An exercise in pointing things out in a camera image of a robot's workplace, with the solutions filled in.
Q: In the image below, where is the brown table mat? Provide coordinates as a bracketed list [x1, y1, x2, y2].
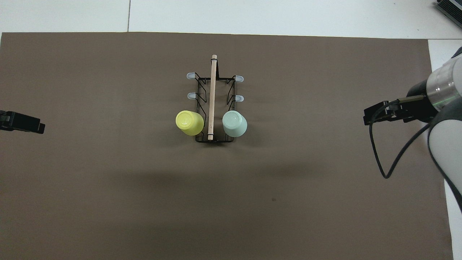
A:
[0, 32, 453, 260]

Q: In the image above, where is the pale green plastic cup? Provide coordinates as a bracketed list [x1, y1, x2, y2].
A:
[222, 110, 248, 138]

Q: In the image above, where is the black wire cup rack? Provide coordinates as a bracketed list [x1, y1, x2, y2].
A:
[187, 55, 245, 144]

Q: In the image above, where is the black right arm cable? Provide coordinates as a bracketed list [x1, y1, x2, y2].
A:
[369, 96, 433, 179]

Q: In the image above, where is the yellow plastic cup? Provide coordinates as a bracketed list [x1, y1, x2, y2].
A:
[175, 110, 205, 136]

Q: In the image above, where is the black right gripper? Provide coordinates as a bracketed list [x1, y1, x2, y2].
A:
[363, 79, 440, 126]

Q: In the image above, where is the grey ribbed device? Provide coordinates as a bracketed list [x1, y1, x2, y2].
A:
[435, 0, 462, 18]

